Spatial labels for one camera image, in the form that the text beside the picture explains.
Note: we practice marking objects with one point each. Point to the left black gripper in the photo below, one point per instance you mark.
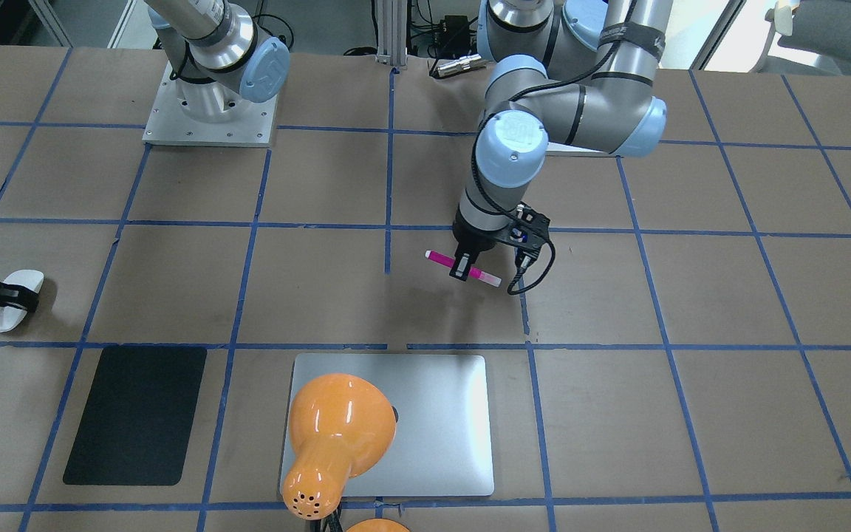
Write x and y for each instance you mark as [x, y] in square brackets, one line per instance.
[473, 238]

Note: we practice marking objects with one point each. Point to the pink marker pen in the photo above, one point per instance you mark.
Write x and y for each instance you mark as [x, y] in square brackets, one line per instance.
[446, 261]

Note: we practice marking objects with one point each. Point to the white computer mouse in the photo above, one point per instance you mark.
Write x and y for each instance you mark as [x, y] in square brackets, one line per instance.
[10, 318]

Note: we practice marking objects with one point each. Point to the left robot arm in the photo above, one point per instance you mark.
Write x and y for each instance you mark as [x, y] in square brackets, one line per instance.
[573, 73]

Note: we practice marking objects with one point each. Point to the silver laptop notebook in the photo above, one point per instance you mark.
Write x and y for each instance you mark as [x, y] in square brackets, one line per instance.
[443, 445]

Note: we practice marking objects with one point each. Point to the black mousepad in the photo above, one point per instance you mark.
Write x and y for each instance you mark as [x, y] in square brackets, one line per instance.
[138, 417]

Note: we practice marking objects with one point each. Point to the orange desk lamp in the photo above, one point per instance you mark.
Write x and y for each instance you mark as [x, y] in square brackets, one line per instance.
[339, 426]

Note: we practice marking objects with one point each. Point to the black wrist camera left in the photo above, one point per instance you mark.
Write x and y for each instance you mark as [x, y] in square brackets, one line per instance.
[528, 235]

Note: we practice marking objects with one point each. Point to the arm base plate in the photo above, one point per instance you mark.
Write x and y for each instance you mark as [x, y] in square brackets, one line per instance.
[184, 114]
[558, 149]

